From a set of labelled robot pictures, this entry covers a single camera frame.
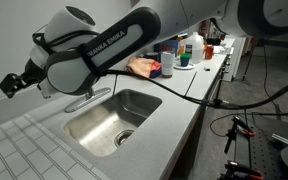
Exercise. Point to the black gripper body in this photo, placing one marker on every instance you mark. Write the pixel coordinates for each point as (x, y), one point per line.
(12, 83)

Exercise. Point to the chrome sink faucet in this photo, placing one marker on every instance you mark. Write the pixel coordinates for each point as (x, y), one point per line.
(88, 98)

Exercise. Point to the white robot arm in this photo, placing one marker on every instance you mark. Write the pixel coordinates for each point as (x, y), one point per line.
(70, 55)

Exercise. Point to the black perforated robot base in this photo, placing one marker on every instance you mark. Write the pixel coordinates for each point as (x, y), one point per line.
(267, 150)

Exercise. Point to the stainless steel sink basin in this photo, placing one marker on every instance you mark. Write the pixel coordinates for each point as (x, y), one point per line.
(106, 126)

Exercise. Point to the blue cloth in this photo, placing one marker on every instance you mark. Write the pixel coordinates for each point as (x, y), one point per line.
(155, 73)

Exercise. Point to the white cylindrical container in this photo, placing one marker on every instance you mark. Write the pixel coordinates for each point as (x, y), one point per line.
(167, 64)

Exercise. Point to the green cup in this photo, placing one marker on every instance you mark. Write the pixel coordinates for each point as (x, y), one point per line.
(184, 59)

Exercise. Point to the white plate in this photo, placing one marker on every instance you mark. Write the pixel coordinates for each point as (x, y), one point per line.
(180, 67)

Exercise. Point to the white plastic jug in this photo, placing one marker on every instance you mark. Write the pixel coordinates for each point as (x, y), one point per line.
(194, 45)

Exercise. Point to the orange can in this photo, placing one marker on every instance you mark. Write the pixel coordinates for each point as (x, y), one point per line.
(209, 52)

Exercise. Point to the black orange clamp upper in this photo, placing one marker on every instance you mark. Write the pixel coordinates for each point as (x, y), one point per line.
(238, 126)

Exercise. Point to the black orange clamp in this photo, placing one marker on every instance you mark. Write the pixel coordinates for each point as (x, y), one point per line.
(238, 126)
(238, 171)

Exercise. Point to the black orange clamp lower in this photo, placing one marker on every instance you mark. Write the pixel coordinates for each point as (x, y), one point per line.
(238, 171)

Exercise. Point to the black tripod stand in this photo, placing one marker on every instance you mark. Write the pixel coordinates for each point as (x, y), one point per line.
(262, 42)

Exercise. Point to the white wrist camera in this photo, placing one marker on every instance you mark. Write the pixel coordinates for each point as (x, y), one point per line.
(46, 89)

